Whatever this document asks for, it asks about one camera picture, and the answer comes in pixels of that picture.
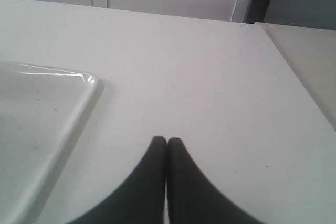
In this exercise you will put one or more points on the adjacent white table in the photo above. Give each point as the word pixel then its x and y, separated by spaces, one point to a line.
pixel 310 53

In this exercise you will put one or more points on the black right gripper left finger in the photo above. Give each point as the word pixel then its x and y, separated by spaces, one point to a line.
pixel 140 198

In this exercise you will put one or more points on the white plastic tray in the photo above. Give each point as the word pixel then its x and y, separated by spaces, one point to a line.
pixel 43 111

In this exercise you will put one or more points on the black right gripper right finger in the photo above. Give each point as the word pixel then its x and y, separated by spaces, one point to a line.
pixel 191 197

